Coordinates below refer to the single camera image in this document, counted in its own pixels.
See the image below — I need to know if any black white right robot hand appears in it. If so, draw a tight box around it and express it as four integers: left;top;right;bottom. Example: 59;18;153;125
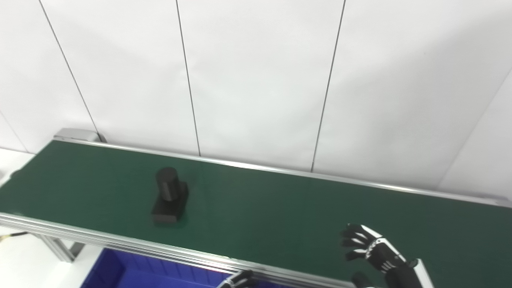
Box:
340;223;435;288

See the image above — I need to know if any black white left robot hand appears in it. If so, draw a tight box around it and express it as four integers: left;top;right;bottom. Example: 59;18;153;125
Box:
216;270;257;288

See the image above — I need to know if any black cylinder block part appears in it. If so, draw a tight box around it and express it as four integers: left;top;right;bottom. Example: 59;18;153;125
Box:
151;167;189;224

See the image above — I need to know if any green belt aluminium conveyor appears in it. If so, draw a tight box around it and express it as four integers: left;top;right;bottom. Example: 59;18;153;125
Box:
0;128;512;288

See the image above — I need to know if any blue plastic bin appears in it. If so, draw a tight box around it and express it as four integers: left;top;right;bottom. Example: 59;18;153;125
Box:
80;248;288;288

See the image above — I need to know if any aluminium conveyor leg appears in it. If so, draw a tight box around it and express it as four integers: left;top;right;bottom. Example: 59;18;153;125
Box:
38;234;85;263

